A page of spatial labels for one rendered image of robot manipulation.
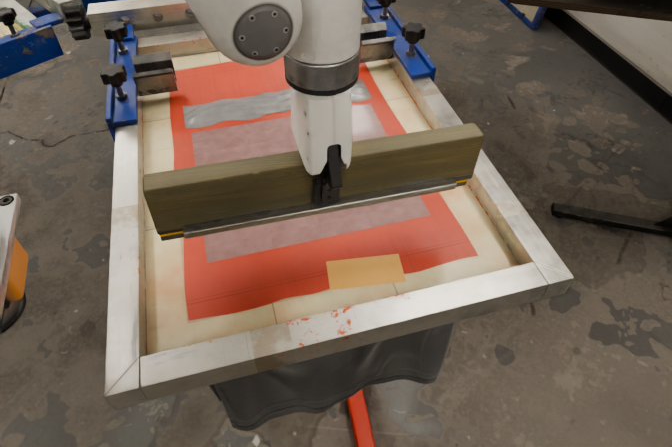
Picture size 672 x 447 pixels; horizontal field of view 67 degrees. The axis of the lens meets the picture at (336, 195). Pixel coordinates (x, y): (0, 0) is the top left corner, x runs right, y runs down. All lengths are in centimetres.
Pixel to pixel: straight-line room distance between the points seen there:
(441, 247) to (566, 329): 121
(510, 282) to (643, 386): 126
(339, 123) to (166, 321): 35
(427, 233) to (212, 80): 56
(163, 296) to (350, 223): 28
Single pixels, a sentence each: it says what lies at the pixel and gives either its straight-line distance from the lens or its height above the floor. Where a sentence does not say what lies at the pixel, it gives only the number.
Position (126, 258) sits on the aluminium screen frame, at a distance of 74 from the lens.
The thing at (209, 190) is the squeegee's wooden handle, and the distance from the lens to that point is 58.
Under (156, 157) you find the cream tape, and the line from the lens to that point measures 93.
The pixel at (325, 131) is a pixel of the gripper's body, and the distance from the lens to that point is 51.
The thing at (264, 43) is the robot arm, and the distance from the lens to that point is 39.
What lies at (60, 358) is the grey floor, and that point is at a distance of 193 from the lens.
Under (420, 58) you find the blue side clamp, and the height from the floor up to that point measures 100.
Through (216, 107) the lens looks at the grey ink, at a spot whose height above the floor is 96.
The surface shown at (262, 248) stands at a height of 96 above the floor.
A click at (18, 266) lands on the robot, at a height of 110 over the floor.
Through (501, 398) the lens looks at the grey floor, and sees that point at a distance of 173.
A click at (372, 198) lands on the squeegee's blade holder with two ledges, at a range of 63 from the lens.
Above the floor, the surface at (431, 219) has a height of 96.
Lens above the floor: 154
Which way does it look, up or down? 46 degrees down
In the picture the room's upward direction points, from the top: straight up
